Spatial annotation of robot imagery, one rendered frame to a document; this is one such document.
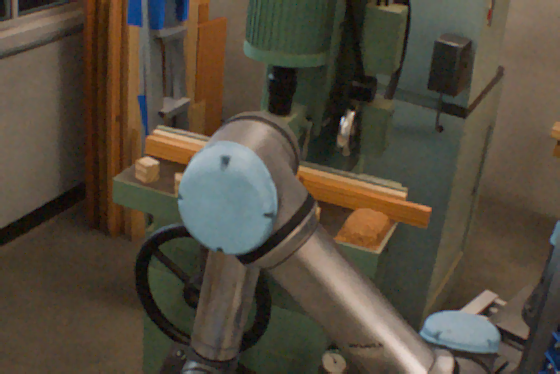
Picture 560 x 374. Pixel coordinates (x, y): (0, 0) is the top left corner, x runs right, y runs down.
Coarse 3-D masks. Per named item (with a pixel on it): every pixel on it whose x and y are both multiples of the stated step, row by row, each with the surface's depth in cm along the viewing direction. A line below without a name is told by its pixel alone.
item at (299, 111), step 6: (294, 102) 185; (294, 108) 181; (300, 108) 181; (306, 108) 184; (276, 114) 176; (288, 114) 177; (294, 114) 178; (300, 114) 180; (306, 114) 185; (282, 120) 174; (288, 120) 174; (294, 120) 177; (300, 120) 181; (294, 126) 178; (300, 126) 183; (294, 132) 179; (300, 132) 184
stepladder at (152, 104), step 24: (144, 0) 246; (168, 0) 260; (144, 24) 249; (168, 24) 264; (144, 48) 252; (168, 48) 267; (144, 72) 256; (168, 72) 271; (144, 96) 259; (168, 96) 273; (144, 120) 262; (168, 120) 278; (144, 144) 265; (144, 216) 275
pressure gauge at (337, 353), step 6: (330, 348) 168; (336, 348) 167; (324, 354) 168; (330, 354) 167; (336, 354) 167; (342, 354) 166; (324, 360) 169; (330, 360) 168; (336, 360) 168; (342, 360) 167; (348, 360) 166; (324, 366) 169; (330, 366) 169; (336, 366) 168; (342, 366) 168; (348, 366) 167; (330, 372) 169; (336, 372) 169; (342, 372) 168
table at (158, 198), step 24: (168, 168) 187; (120, 192) 180; (144, 192) 177; (168, 192) 176; (168, 216) 177; (336, 216) 175; (192, 240) 165; (336, 240) 165; (384, 240) 167; (360, 264) 165
